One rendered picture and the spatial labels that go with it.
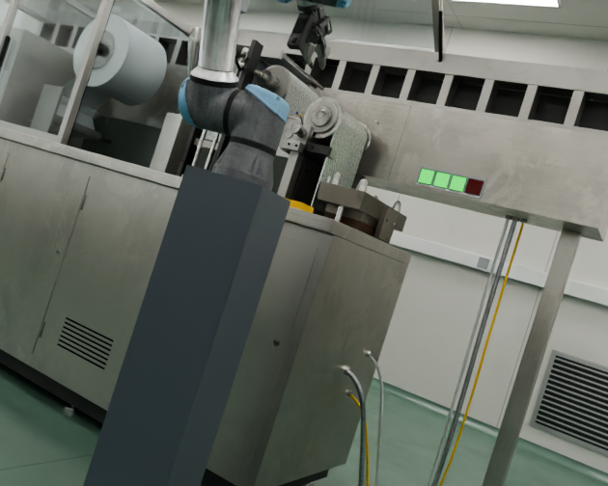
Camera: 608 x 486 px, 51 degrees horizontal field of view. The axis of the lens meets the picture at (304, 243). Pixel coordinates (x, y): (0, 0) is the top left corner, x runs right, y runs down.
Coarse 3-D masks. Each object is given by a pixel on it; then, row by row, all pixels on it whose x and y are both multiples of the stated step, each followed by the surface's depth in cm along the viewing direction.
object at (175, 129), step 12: (192, 48) 257; (192, 60) 257; (168, 120) 259; (180, 120) 255; (168, 132) 257; (180, 132) 257; (168, 144) 256; (180, 144) 259; (156, 156) 258; (168, 156) 255; (180, 156) 260; (156, 168) 257; (168, 168) 256
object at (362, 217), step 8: (328, 208) 211; (336, 208) 210; (328, 216) 211; (344, 216) 208; (352, 216) 206; (360, 216) 205; (368, 216) 208; (352, 224) 206; (360, 224) 205; (368, 224) 210; (376, 224) 216; (368, 232) 212
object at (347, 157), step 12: (336, 144) 216; (348, 144) 223; (336, 156) 218; (348, 156) 226; (360, 156) 233; (324, 168) 214; (336, 168) 220; (348, 168) 228; (324, 180) 216; (348, 180) 231
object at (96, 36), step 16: (16, 0) 275; (112, 0) 247; (144, 0) 260; (0, 32) 275; (96, 32) 245; (0, 48) 274; (96, 48) 247; (0, 64) 271; (80, 80) 245; (80, 96) 246; (16, 128) 258; (32, 128) 254; (64, 128) 244; (64, 144) 246
